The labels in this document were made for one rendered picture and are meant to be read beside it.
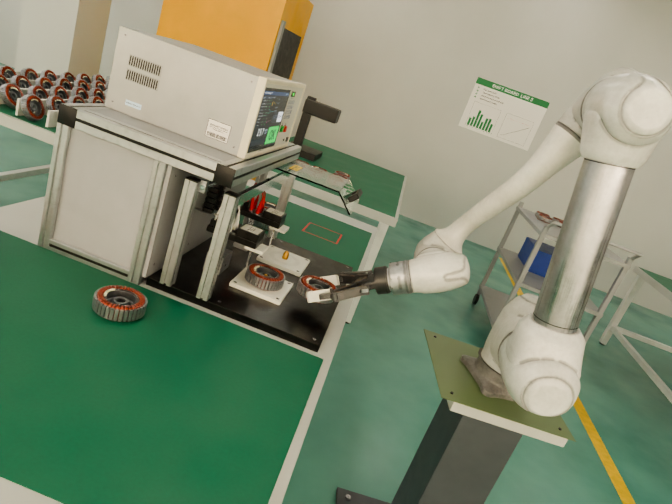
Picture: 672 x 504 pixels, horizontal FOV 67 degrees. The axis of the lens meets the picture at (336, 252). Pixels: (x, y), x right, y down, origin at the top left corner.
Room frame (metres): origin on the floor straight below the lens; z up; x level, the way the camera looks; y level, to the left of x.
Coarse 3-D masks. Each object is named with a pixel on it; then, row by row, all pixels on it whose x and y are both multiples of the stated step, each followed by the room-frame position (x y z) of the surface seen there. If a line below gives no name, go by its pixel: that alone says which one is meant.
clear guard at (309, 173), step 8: (296, 160) 1.79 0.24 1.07; (280, 168) 1.56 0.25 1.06; (288, 168) 1.61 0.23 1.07; (304, 168) 1.70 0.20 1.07; (312, 168) 1.75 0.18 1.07; (296, 176) 1.55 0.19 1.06; (304, 176) 1.57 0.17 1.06; (312, 176) 1.62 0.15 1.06; (320, 176) 1.66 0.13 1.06; (328, 176) 1.71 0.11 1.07; (336, 176) 1.77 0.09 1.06; (320, 184) 1.55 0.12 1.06; (328, 184) 1.59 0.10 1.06; (336, 184) 1.63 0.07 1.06; (344, 184) 1.68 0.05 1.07; (344, 192) 1.61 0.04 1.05; (344, 200) 1.55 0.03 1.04; (352, 208) 1.61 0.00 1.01
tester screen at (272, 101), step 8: (264, 96) 1.29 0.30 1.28; (272, 96) 1.36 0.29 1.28; (280, 96) 1.44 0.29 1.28; (264, 104) 1.31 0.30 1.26; (272, 104) 1.38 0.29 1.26; (280, 104) 1.46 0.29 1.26; (264, 112) 1.33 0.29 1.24; (272, 112) 1.40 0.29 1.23; (256, 120) 1.28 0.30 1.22; (264, 120) 1.35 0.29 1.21; (256, 128) 1.30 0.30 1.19; (264, 136) 1.39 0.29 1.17; (264, 144) 1.42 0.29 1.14
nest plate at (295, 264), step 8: (272, 248) 1.63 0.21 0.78; (264, 256) 1.54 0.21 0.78; (272, 256) 1.56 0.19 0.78; (280, 256) 1.59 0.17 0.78; (296, 256) 1.64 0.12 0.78; (272, 264) 1.51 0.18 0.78; (280, 264) 1.52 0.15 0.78; (288, 264) 1.54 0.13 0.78; (296, 264) 1.57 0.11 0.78; (304, 264) 1.59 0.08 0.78; (288, 272) 1.51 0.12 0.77; (296, 272) 1.51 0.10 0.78
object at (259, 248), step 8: (248, 224) 1.37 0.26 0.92; (232, 232) 1.33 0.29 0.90; (240, 232) 1.32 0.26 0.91; (248, 232) 1.31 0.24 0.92; (256, 232) 1.33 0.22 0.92; (264, 232) 1.37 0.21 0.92; (232, 240) 1.31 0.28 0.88; (240, 240) 1.31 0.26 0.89; (248, 240) 1.31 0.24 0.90; (256, 240) 1.31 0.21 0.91; (248, 248) 1.32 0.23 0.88; (256, 248) 1.32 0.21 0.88; (264, 248) 1.34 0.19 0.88
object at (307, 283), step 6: (306, 276) 1.34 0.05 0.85; (312, 276) 1.36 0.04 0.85; (300, 282) 1.30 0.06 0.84; (306, 282) 1.30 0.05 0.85; (312, 282) 1.35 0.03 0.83; (318, 282) 1.36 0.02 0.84; (324, 282) 1.35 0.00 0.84; (330, 282) 1.36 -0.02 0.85; (300, 288) 1.29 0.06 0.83; (306, 288) 1.28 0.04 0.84; (312, 288) 1.28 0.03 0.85; (318, 288) 1.31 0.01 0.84; (324, 288) 1.35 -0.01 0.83; (336, 288) 1.34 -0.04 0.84; (300, 294) 1.28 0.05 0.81; (330, 300) 1.29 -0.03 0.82
